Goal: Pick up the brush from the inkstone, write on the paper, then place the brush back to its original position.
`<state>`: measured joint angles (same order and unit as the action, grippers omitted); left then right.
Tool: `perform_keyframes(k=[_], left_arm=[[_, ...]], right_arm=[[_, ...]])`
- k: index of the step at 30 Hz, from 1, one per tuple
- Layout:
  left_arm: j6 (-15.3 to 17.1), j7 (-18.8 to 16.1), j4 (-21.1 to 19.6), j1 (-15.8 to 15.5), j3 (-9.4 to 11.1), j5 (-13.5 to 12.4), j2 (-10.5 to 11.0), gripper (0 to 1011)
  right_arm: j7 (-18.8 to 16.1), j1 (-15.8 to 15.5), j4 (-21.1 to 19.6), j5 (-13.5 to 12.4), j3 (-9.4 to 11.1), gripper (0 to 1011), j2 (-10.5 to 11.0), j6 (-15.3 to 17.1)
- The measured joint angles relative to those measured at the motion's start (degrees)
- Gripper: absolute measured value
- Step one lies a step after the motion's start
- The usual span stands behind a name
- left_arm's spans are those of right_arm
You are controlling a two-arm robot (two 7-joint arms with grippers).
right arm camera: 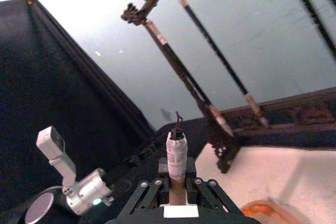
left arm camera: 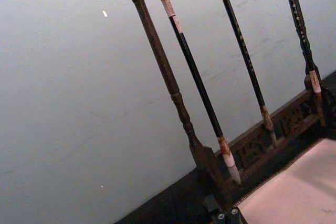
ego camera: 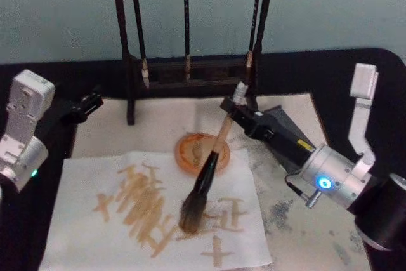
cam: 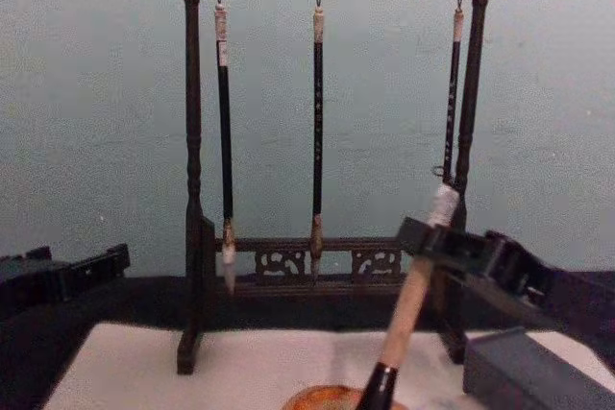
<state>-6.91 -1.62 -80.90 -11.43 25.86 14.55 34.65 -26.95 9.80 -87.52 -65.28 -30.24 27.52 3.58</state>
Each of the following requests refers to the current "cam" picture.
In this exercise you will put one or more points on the black brush with white tip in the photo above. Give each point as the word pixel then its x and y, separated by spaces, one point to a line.
pixel 225 141

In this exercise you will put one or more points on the dark wooden brush rack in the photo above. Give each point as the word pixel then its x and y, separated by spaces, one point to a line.
pixel 193 93

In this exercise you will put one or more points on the orange-brown round dish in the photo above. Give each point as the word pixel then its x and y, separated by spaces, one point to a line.
pixel 327 398

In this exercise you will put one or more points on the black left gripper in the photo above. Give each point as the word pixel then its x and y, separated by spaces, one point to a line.
pixel 29 285

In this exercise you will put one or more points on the white felt mat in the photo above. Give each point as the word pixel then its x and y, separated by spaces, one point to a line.
pixel 250 362

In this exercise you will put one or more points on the black table cloth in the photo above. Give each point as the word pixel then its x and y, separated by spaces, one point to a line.
pixel 120 304

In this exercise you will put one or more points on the black brush with brown tip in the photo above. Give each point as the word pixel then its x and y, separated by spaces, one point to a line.
pixel 317 141

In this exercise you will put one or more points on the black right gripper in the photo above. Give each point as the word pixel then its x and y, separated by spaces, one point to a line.
pixel 543 271

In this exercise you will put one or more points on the dark grey rectangular box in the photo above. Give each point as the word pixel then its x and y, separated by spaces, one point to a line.
pixel 519 371

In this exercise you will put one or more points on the thin black hanging brush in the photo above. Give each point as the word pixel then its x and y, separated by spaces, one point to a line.
pixel 452 93

